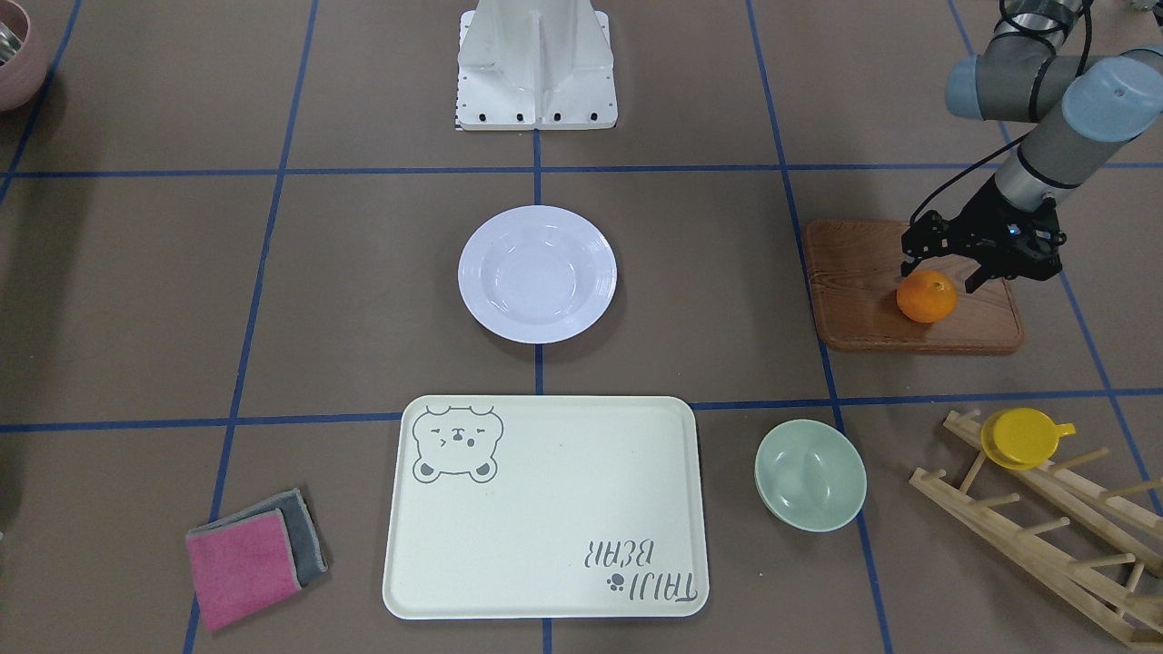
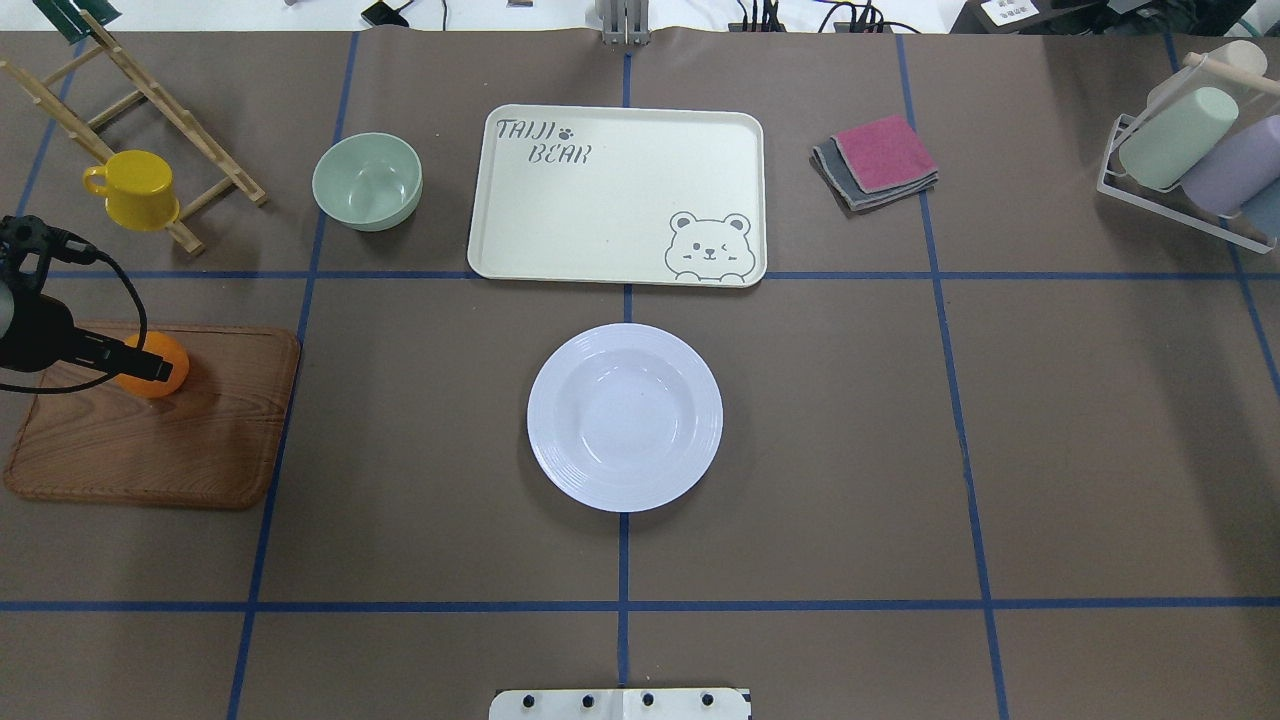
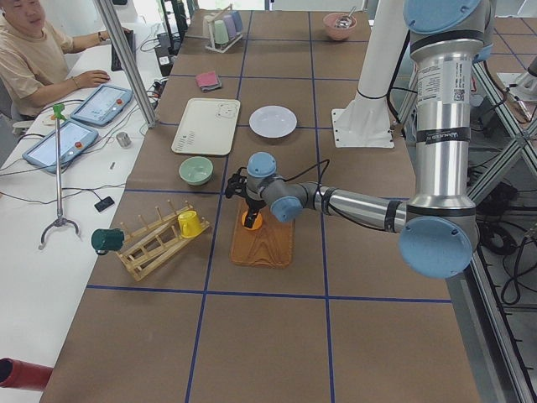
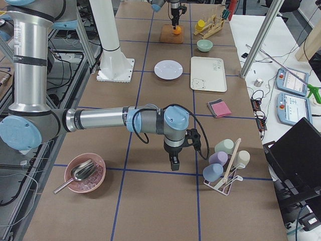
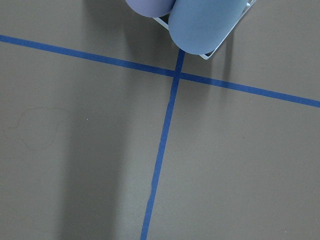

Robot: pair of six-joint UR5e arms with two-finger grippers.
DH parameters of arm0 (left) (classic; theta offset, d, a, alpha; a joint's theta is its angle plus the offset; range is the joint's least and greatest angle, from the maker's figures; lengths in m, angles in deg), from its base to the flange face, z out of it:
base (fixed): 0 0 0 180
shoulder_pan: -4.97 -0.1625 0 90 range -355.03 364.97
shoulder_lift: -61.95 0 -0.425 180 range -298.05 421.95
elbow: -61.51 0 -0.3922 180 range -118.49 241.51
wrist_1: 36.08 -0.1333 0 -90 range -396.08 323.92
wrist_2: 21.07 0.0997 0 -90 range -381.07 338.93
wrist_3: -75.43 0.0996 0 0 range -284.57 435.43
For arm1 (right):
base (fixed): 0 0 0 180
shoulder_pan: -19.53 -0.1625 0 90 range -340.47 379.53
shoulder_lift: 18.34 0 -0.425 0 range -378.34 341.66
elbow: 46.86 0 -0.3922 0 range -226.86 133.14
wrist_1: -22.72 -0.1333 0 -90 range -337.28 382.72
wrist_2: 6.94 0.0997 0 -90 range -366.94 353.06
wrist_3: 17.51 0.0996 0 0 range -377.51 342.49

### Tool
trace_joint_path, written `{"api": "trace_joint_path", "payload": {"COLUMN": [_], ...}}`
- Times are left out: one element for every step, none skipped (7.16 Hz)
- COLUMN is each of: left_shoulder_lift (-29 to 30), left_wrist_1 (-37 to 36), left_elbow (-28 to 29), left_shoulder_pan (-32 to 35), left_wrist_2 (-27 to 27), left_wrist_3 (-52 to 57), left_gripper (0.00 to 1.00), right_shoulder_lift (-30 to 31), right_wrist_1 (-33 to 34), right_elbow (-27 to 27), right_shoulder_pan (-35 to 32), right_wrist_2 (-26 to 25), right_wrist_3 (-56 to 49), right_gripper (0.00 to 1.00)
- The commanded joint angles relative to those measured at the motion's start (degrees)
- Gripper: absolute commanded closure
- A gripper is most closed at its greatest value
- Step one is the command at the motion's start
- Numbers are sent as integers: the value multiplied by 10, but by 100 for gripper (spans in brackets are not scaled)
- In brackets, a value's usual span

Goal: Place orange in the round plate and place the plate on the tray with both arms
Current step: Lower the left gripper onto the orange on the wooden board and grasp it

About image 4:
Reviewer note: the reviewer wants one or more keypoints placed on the dark green mug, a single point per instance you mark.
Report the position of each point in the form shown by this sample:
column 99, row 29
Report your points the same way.
column 225, row 14

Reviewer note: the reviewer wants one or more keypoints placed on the white wire cup rack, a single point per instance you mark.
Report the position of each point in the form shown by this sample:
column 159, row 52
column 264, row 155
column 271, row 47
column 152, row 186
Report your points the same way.
column 224, row 183

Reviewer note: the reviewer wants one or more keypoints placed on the upper teach pendant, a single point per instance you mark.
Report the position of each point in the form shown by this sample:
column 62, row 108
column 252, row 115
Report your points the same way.
column 289, row 83

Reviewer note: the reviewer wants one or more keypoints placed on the cream bear tray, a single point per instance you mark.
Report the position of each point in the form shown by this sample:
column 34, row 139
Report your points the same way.
column 208, row 74

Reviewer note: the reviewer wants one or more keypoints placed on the small metal cylinder weight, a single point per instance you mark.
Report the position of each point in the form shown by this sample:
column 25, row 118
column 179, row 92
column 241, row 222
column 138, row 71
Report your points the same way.
column 258, row 82

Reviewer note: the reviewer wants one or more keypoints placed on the white round plate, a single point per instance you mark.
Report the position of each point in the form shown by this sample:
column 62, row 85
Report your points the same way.
column 168, row 69

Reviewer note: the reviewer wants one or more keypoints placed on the brown wooden tray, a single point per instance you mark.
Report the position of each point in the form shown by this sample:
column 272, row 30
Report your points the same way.
column 167, row 35

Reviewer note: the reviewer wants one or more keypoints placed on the wooden dish rack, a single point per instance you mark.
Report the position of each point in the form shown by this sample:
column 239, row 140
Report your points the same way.
column 214, row 24

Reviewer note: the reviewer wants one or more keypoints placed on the pink cloth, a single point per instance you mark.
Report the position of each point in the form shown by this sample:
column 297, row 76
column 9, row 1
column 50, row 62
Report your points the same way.
column 226, row 109

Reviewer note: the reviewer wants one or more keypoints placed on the purple cup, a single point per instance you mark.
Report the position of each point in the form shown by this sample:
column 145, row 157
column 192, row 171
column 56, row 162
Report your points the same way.
column 218, row 158

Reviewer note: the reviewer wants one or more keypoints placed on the orange fruit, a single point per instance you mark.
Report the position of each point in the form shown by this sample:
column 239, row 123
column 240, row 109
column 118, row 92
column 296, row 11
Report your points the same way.
column 177, row 30

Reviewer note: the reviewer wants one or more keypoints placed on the light green cup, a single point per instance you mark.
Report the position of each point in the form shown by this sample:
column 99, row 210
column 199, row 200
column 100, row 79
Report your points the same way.
column 226, row 145

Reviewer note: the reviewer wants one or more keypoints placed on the metal reacher grabber tool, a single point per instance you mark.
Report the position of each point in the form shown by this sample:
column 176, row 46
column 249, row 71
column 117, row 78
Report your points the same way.
column 313, row 90

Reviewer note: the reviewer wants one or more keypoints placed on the green ceramic bowl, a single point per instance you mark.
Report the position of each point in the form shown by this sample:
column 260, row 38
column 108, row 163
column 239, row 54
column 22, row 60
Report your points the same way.
column 204, row 45

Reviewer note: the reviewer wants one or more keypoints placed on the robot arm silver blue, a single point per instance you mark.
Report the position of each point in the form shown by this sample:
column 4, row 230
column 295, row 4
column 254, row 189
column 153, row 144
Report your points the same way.
column 156, row 6
column 32, row 122

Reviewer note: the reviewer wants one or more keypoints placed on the yellow mug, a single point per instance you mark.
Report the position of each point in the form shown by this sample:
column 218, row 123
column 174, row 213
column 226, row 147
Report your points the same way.
column 200, row 25

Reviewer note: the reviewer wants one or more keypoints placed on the teach pendant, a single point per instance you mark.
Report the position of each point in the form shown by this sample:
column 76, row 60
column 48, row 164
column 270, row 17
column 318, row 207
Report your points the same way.
column 289, row 83
column 292, row 108

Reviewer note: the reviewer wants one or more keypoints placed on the red fire extinguisher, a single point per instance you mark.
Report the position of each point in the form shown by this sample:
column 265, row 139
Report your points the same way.
column 232, row 6

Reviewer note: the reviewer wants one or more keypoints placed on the beige cup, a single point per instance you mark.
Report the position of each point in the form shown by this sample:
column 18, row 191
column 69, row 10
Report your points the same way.
column 242, row 157

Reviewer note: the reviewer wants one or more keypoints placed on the grey cloth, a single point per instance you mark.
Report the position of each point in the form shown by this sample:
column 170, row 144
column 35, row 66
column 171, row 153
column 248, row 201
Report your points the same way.
column 213, row 103

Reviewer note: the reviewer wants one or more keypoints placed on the pink bowl with ice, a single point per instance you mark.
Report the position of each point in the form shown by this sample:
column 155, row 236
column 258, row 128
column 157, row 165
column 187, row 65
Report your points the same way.
column 92, row 177

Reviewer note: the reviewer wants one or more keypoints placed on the blue cup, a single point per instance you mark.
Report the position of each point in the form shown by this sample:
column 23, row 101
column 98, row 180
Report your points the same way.
column 212, row 172

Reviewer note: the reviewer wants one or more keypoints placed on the metal scoop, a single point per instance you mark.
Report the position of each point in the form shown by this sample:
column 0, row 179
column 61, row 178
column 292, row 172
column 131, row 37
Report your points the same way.
column 79, row 173

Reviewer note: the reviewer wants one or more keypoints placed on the aluminium frame post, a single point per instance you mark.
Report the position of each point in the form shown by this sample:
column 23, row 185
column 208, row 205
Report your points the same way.
column 264, row 29

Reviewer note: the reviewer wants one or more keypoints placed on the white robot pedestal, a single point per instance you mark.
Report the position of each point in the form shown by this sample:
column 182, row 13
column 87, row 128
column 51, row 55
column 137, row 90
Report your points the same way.
column 114, row 66

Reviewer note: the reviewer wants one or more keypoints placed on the lower teach pendant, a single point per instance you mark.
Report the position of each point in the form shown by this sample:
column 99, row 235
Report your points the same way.
column 292, row 108

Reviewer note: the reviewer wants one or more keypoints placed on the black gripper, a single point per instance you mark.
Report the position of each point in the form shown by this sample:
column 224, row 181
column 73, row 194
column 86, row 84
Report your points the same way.
column 174, row 7
column 173, row 151

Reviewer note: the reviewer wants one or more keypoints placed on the black laptop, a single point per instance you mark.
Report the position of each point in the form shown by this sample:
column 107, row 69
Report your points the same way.
column 295, row 159

